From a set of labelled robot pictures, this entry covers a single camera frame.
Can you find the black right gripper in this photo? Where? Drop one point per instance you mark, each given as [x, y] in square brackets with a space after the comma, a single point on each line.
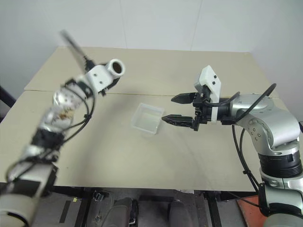
[203, 113]

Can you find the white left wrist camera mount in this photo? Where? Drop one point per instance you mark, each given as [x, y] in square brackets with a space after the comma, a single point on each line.
[98, 76]

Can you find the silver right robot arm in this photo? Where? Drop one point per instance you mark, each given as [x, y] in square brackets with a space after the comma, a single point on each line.
[272, 118]

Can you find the black tape strip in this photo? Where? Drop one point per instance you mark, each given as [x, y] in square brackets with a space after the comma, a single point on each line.
[65, 211]

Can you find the black table frame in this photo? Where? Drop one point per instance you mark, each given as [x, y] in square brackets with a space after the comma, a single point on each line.
[81, 208]

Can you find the red floor mat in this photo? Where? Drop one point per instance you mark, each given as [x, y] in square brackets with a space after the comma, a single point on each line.
[251, 215]

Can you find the dark purple bar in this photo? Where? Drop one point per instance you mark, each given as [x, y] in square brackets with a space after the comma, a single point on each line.
[6, 99]

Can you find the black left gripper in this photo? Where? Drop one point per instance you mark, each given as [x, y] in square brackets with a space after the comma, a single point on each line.
[105, 90]

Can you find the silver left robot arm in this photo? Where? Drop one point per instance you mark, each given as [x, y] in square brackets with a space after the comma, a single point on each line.
[23, 201]

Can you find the clear plastic square container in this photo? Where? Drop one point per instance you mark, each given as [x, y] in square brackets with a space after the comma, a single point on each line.
[146, 120]

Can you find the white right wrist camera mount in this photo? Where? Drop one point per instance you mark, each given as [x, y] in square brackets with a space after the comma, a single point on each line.
[210, 75]

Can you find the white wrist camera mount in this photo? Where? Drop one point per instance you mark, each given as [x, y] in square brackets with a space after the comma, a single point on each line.
[210, 75]
[98, 76]

